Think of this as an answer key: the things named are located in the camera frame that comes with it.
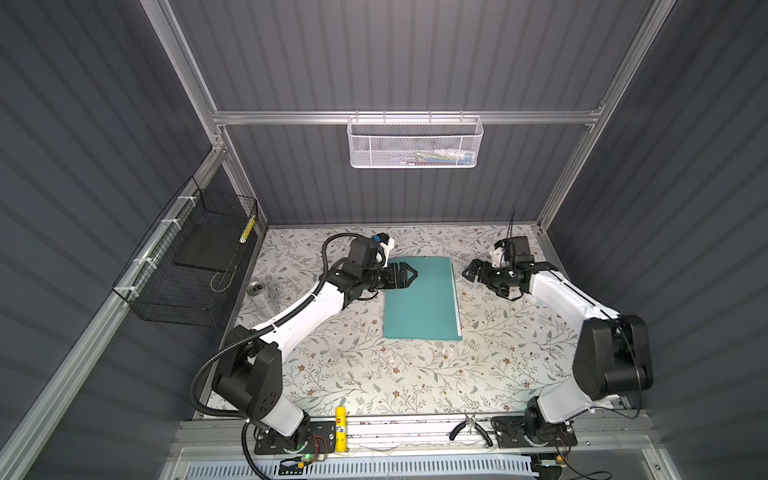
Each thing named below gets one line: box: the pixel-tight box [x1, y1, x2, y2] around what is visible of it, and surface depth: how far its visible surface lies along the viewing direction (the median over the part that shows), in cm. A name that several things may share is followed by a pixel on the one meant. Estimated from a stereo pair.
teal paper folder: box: [384, 257, 463, 341], surface depth 98 cm
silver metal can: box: [246, 281, 276, 318], surface depth 88 cm
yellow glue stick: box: [335, 406, 347, 453], surface depth 75 cm
